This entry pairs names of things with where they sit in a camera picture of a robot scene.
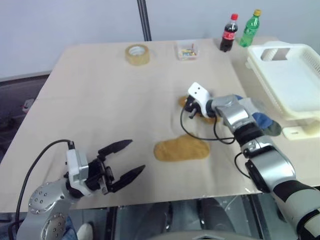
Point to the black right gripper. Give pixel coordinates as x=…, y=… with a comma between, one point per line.
x=192, y=105

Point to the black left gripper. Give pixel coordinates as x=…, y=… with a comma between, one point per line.
x=96, y=175

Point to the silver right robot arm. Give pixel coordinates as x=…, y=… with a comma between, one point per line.
x=265, y=160

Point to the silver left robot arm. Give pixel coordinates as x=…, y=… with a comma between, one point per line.
x=42, y=207

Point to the large yellow sock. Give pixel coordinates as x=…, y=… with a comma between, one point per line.
x=182, y=150

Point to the blue and grey sock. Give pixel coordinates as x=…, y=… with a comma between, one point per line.
x=261, y=120

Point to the white plastic basket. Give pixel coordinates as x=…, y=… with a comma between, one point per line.
x=292, y=82

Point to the cream plastic basket tray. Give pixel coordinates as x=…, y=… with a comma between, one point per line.
x=298, y=131

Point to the clear box of coloured pins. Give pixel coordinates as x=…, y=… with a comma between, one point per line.
x=187, y=51

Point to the clear packing tape roll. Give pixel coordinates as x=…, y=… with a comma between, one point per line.
x=137, y=58

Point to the white shoe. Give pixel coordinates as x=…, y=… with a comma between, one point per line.
x=85, y=231

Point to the cola bottle with red cap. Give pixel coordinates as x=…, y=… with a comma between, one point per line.
x=228, y=35

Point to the blue jeans leg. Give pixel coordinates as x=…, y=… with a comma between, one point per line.
x=70, y=228

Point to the green soda bottle yellow cap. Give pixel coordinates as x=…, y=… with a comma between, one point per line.
x=250, y=30

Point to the black ribbed pole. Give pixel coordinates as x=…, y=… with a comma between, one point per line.
x=144, y=20

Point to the small white and red device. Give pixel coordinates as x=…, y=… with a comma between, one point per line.
x=27, y=103

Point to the grey rounded robot body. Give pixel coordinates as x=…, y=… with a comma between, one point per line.
x=205, y=236

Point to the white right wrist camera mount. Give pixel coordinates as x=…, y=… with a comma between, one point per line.
x=198, y=93

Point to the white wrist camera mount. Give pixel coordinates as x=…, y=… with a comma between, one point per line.
x=75, y=167
x=198, y=93

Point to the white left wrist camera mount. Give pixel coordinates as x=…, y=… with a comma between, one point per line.
x=75, y=167

